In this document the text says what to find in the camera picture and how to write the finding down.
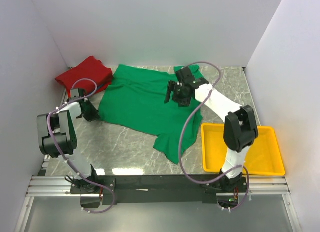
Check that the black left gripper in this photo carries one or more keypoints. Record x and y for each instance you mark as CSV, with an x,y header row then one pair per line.
x,y
94,115

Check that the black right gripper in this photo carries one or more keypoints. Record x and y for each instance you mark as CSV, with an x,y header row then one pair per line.
x,y
173,87

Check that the green t shirt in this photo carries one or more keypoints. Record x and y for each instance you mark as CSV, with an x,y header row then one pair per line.
x,y
136,99

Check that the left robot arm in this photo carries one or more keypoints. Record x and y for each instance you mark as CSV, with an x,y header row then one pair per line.
x,y
57,136

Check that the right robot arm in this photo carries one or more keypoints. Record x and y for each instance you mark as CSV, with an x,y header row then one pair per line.
x,y
240,126

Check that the red folded t shirt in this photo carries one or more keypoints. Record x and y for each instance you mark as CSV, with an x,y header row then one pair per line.
x,y
90,68

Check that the yellow plastic tray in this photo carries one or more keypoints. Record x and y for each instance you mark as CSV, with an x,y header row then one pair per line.
x,y
263,158

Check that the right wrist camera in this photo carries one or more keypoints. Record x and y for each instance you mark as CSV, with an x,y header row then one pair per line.
x,y
185,76

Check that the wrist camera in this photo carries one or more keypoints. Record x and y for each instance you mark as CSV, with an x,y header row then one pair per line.
x,y
77,93
185,76

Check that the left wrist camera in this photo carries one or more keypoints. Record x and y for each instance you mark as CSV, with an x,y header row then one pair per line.
x,y
77,93

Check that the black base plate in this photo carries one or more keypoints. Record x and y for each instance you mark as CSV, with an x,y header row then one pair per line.
x,y
207,193

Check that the aluminium frame rail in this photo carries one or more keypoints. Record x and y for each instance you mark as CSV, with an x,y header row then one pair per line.
x,y
57,186

